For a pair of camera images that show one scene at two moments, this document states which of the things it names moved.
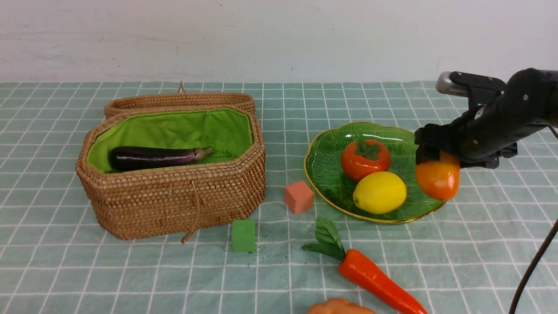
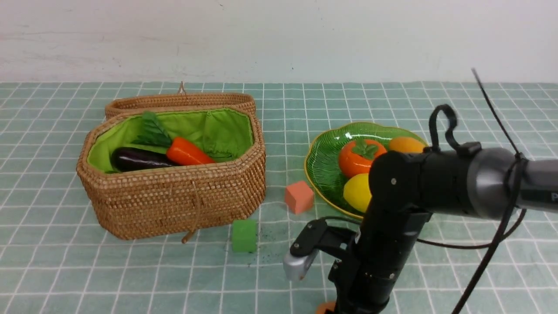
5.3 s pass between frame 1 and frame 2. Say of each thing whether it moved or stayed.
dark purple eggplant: stayed
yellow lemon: moved
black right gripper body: moved
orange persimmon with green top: stayed
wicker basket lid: stayed
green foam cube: stayed
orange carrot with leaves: moved
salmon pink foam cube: stayed
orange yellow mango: moved
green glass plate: stayed
